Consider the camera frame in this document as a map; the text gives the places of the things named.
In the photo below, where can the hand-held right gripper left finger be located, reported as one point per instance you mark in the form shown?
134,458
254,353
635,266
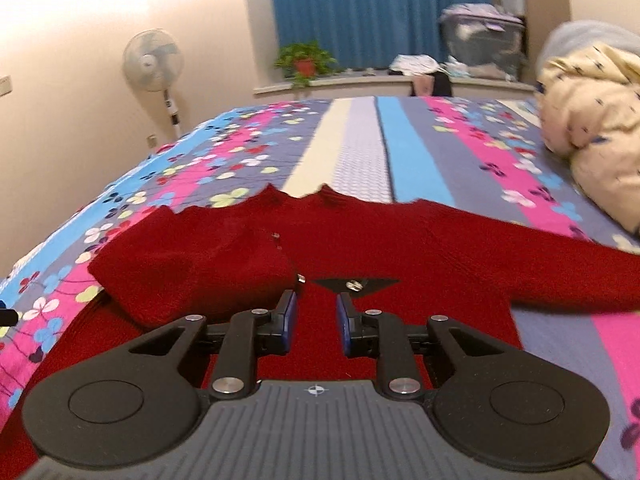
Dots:
290,317

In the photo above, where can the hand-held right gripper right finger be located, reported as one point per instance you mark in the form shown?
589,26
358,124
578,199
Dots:
344,320

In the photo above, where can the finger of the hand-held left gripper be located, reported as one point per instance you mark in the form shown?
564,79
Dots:
7,316

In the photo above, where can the dark red knit sweater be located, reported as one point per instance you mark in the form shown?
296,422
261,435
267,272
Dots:
400,250

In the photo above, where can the pile of light clothes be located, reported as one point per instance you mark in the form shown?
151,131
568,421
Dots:
415,64

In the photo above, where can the floral striped bedspread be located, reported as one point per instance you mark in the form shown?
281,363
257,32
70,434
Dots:
360,160

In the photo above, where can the white windowsill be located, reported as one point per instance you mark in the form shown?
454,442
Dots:
350,82

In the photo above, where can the pink hanging garment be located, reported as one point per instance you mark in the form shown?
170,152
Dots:
422,86

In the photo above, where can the black hanging garment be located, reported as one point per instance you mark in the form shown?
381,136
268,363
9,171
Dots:
442,86

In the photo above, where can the potted green plant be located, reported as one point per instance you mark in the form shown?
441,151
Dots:
305,62

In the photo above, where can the tissue pack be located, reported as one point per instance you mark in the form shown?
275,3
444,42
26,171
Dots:
456,70

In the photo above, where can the white standing fan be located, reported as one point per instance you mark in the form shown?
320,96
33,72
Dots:
150,60

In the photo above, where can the clear plastic storage bin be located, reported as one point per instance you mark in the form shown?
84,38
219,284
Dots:
480,45

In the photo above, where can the blue curtain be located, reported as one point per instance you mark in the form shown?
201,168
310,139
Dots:
370,10

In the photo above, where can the cream star-print duvet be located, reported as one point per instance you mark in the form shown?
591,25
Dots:
595,125

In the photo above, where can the small clear storage box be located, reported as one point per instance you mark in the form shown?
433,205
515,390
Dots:
511,1

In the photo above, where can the grey pillow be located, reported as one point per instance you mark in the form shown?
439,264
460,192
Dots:
585,37

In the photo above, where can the wooden shelf unit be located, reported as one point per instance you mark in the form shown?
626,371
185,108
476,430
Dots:
545,0

